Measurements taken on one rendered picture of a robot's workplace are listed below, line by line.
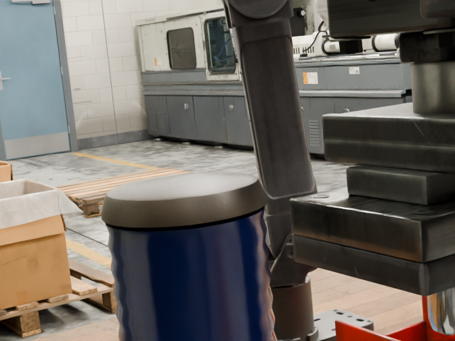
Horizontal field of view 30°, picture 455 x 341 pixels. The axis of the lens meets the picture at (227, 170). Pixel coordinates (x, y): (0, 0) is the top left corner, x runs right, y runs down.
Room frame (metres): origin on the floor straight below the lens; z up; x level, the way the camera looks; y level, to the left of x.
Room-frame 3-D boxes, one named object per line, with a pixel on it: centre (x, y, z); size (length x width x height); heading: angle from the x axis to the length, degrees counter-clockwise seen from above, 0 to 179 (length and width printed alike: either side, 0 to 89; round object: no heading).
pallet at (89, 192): (7.23, 0.85, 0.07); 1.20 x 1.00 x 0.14; 120
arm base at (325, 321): (0.88, -0.05, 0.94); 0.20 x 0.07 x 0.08; 122
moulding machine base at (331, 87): (9.81, -0.65, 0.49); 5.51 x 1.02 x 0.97; 28
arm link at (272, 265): (0.89, -0.06, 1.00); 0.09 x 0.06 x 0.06; 4
